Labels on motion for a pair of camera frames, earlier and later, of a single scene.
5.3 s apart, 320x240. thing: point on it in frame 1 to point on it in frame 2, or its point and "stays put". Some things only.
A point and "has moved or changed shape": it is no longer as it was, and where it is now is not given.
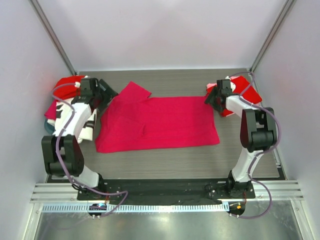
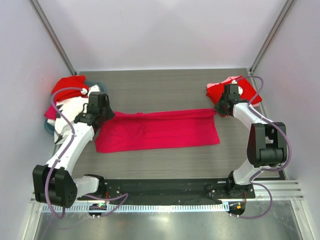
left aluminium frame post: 36,6 stays put
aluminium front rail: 279,191 stays put
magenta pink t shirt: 131,120 has moved or changed shape
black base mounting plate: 164,192 stays put
